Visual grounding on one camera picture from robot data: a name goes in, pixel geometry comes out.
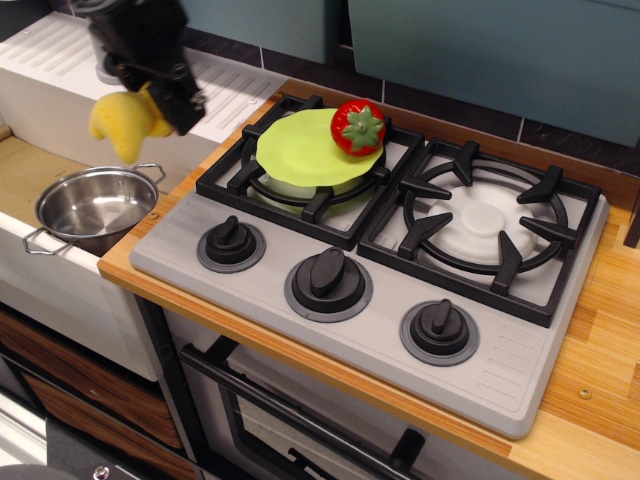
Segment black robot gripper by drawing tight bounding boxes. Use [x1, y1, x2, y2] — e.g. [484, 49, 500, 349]
[84, 0, 206, 136]

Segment yellow stuffed duck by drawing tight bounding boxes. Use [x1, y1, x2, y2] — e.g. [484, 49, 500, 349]
[89, 82, 174, 164]

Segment red toy strawberry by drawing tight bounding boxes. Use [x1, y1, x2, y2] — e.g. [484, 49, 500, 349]
[330, 99, 386, 156]

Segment white toy sink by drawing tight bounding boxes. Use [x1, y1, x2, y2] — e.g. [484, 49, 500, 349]
[1, 13, 285, 381]

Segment stainless steel pot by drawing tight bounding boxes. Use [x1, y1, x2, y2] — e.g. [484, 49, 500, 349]
[22, 163, 166, 257]

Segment light green plastic plate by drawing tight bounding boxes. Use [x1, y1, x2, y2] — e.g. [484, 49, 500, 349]
[256, 108, 384, 187]

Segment grey toy faucet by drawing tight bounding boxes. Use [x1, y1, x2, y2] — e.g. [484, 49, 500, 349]
[90, 33, 120, 85]

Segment black left stove knob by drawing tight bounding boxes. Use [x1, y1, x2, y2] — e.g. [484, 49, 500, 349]
[197, 215, 266, 274]

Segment black stove knob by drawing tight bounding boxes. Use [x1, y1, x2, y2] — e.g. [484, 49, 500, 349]
[197, 215, 266, 274]
[400, 299, 480, 367]
[284, 247, 373, 323]

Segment black left burner grate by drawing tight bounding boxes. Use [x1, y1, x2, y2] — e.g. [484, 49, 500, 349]
[196, 95, 425, 250]

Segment black burner grate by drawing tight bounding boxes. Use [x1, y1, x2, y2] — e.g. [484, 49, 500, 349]
[358, 139, 609, 327]
[196, 95, 425, 250]

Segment black middle stove knob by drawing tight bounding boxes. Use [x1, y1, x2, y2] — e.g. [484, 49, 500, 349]
[284, 247, 373, 323]

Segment wooden drawer fronts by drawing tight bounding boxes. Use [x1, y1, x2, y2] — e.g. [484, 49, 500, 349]
[1, 304, 197, 479]

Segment grey toy stove top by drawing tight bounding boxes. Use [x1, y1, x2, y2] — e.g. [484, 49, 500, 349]
[128, 92, 611, 441]

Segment white right burner disc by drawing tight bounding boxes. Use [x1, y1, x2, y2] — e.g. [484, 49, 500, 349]
[414, 171, 553, 266]

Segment black right stove knob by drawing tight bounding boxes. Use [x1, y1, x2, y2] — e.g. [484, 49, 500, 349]
[400, 299, 480, 367]

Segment black right burner grate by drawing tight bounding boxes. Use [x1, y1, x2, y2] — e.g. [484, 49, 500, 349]
[358, 139, 609, 327]

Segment black oven door handle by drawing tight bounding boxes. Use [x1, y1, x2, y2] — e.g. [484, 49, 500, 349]
[180, 344, 424, 479]

